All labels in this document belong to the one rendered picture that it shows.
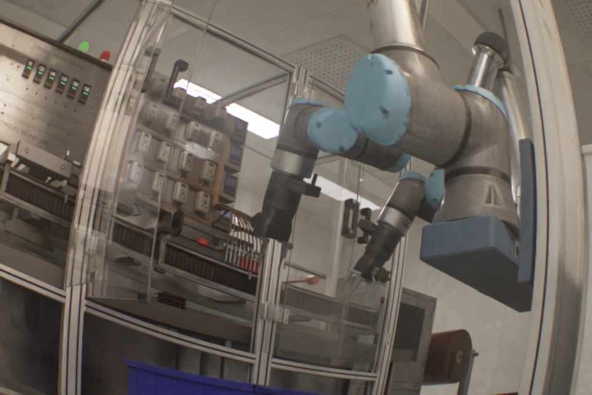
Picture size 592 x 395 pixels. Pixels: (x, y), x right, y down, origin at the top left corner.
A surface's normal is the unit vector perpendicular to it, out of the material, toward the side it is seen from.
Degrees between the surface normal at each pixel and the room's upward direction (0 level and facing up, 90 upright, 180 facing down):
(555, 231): 90
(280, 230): 114
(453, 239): 90
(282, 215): 122
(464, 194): 70
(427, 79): 79
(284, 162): 107
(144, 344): 90
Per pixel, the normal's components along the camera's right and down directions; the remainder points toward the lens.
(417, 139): 0.08, 0.75
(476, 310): -0.69, -0.32
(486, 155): -0.04, -0.33
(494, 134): 0.41, -0.22
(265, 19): -0.12, 0.94
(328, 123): 0.28, 0.14
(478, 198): -0.17, -0.64
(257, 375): 0.71, -0.15
